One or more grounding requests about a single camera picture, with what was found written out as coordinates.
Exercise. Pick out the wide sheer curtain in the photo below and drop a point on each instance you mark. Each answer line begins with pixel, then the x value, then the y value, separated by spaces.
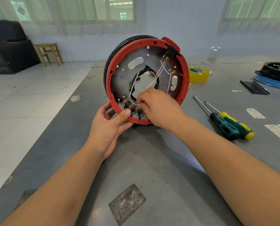
pixel 81 28

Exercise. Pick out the person's left hand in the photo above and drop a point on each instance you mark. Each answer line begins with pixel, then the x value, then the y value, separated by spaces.
pixel 104 136

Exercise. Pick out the black metal round plate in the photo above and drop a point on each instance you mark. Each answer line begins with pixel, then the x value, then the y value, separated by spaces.
pixel 121 77

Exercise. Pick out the person's right forearm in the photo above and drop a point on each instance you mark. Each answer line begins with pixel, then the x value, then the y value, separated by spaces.
pixel 236 171

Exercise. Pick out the yellow tape roll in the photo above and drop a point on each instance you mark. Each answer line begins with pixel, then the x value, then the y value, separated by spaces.
pixel 198 77

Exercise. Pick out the wooden stool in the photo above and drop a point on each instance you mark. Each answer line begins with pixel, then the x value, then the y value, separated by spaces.
pixel 47 45

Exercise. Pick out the dark green black screwdriver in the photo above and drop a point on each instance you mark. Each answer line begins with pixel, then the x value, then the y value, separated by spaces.
pixel 229 130

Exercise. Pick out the person's right hand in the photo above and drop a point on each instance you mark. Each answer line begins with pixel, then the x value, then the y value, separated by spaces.
pixel 163 110

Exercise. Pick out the black round housing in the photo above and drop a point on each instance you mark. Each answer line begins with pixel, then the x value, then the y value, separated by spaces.
pixel 275 74

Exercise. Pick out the black flat plate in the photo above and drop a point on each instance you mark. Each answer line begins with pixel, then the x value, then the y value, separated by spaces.
pixel 254 88

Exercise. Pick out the small black plug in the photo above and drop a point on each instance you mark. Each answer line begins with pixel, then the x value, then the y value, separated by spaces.
pixel 171 51

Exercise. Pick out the wide window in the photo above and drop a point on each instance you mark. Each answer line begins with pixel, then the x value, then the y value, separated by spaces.
pixel 116 9

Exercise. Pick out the person's left forearm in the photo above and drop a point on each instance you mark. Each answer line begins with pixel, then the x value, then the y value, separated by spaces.
pixel 57 193

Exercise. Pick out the black armchair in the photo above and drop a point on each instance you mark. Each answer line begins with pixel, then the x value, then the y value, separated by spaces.
pixel 13 54

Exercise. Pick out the narrow sheer curtain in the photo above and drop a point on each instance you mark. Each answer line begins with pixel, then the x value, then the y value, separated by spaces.
pixel 248 27

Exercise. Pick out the clear acrylic stand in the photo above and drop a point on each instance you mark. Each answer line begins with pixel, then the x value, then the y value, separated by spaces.
pixel 211 59

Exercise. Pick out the narrow window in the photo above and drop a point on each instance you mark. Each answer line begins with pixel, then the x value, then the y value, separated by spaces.
pixel 255 8

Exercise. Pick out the small white sticker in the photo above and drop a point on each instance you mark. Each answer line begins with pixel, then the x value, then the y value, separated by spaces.
pixel 237 91

